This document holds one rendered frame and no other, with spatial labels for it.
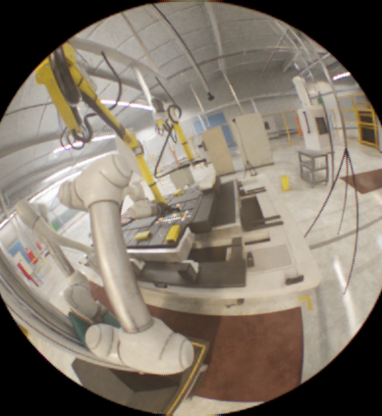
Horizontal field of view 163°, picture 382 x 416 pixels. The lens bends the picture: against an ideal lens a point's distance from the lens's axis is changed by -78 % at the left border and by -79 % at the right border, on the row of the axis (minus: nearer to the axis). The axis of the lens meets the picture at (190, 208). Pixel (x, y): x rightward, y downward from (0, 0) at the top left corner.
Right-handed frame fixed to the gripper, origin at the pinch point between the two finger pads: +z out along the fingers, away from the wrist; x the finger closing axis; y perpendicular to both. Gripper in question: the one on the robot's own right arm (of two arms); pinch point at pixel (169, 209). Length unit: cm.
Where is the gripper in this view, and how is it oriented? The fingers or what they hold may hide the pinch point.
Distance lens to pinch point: 119.6
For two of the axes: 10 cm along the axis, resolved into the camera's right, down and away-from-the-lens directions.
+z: 6.1, -0.5, 7.9
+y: 7.9, -0.6, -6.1
